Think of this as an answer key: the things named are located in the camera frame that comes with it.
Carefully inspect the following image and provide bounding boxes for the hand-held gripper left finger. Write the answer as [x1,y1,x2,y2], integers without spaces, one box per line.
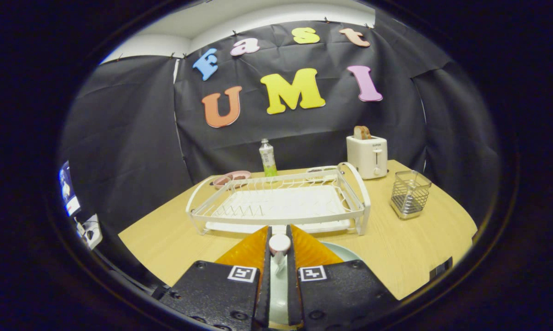
[158,225,273,331]

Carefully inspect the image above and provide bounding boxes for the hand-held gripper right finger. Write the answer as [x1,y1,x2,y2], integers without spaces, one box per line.
[288,224,400,331]

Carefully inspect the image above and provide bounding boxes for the pale green plate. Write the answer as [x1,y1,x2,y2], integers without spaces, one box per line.
[268,225,364,328]

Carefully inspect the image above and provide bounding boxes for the pink checkered handle spoon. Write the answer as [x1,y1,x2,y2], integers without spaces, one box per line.
[268,233,292,279]

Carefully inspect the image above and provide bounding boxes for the white wire dish rack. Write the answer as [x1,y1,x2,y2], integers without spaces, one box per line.
[185,162,371,236]

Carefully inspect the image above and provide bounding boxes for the metal wire basket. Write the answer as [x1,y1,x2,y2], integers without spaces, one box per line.
[390,171,432,220]

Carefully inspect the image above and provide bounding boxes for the pink plate with food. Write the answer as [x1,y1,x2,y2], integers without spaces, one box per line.
[212,171,252,190]

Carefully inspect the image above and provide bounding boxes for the white divided condiment dish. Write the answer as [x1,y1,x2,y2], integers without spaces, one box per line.
[305,166,339,181]

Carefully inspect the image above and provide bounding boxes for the small green liquid bottle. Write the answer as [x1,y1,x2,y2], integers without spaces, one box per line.
[259,138,278,178]

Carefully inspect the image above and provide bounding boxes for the white toaster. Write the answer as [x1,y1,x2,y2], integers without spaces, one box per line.
[346,135,388,180]

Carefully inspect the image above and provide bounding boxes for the black backdrop cloth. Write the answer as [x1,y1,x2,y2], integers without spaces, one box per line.
[58,9,502,276]

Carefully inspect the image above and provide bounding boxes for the white power strip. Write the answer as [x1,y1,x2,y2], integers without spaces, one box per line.
[76,214,104,251]

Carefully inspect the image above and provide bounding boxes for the blue and white poster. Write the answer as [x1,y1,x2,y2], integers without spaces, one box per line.
[59,160,82,217]

